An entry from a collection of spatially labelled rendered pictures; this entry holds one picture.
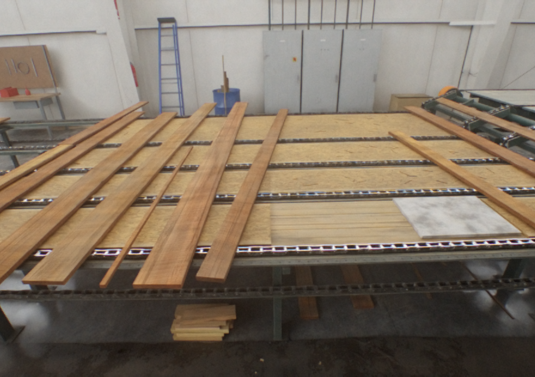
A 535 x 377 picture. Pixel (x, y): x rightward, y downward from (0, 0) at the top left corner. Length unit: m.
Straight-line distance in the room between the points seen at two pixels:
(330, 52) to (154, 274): 6.01
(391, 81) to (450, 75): 1.40
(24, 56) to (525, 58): 11.41
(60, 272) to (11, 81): 7.69
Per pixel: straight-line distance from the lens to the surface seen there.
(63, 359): 2.65
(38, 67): 8.79
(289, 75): 6.83
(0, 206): 2.82
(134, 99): 7.41
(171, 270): 1.59
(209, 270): 1.54
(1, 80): 9.39
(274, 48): 6.77
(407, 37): 8.07
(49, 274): 1.85
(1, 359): 2.90
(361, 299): 2.62
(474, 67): 8.52
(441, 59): 8.43
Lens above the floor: 1.89
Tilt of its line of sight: 27 degrees down
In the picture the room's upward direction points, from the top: 1 degrees counter-clockwise
